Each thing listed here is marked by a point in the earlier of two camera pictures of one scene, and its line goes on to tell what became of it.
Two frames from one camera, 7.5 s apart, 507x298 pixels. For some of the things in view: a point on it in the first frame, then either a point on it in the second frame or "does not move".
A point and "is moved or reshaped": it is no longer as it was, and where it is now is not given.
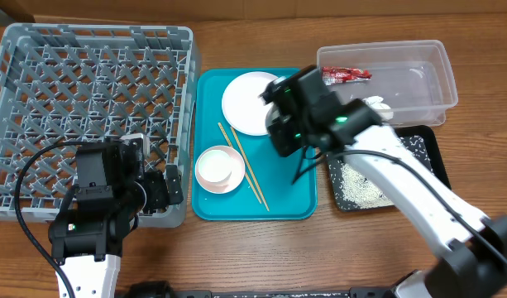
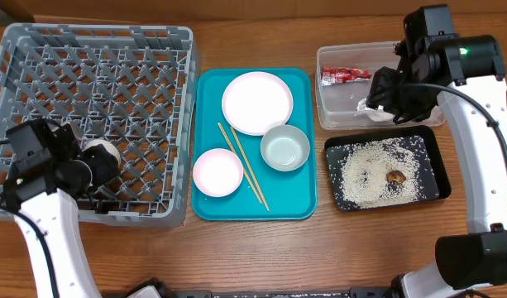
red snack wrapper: x=336 y=74 does not move
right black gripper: x=284 y=135 → x=382 y=88
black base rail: x=152 y=289 does not move
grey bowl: x=272 y=114 → x=284 y=147
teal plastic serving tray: x=267 y=190 does not move
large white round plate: x=242 y=105 does not move
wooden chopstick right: x=249 y=167 does not move
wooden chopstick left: x=246 y=173 does not move
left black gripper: x=160 y=198 → x=104 y=162
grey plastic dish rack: x=55 y=84 does not move
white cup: x=218 y=169 is moved or reshaped
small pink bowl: x=234 y=178 does not move
